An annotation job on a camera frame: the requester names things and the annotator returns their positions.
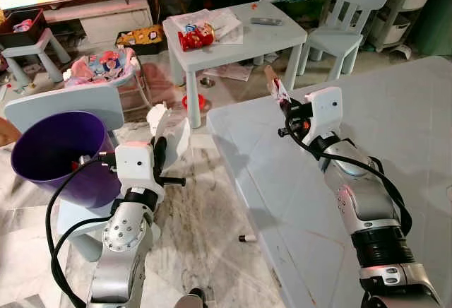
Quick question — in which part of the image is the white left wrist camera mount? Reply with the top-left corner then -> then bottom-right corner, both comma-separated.
113,141 -> 157,197

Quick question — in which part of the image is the white television stand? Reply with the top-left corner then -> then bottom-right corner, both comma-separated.
39,0 -> 155,49

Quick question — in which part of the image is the light blue plastic chair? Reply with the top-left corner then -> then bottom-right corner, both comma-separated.
4,84 -> 126,263

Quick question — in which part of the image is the pink baby bouncer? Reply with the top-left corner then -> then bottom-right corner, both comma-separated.
62,47 -> 153,113

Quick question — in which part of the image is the white plastic sheet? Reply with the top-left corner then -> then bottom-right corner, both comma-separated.
181,8 -> 245,45

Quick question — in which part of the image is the black robot foot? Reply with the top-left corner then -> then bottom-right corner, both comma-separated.
175,288 -> 210,308

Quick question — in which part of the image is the purple rubbish bin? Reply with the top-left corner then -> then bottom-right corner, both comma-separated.
10,110 -> 123,210

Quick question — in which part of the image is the small white children's table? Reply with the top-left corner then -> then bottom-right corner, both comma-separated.
162,1 -> 309,129

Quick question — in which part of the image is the yellow snack bag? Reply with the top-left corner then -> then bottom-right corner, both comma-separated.
116,25 -> 165,48

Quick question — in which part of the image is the grey remote control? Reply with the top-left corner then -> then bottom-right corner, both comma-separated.
250,17 -> 284,27

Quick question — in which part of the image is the red toy figure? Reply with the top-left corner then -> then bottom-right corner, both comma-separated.
177,23 -> 215,53

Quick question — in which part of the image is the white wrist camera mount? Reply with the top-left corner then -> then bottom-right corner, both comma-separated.
113,141 -> 157,197
305,86 -> 345,148

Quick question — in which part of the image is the dark storage box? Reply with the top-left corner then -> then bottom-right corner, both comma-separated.
0,8 -> 47,49

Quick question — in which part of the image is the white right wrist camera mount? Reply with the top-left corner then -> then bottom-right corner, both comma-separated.
305,86 -> 345,148

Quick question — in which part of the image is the green plastic bin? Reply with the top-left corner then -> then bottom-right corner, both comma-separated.
412,0 -> 452,58

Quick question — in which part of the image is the red and tan card package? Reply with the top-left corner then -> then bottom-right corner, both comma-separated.
264,66 -> 292,105

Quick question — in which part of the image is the small white stool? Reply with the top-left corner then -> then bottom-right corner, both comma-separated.
0,28 -> 72,88

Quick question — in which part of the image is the red bowl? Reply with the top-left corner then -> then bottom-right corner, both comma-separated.
181,93 -> 208,112

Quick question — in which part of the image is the large grey plastic table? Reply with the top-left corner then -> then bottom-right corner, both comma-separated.
206,55 -> 452,308

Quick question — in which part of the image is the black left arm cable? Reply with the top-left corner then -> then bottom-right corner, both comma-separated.
45,153 -> 119,308

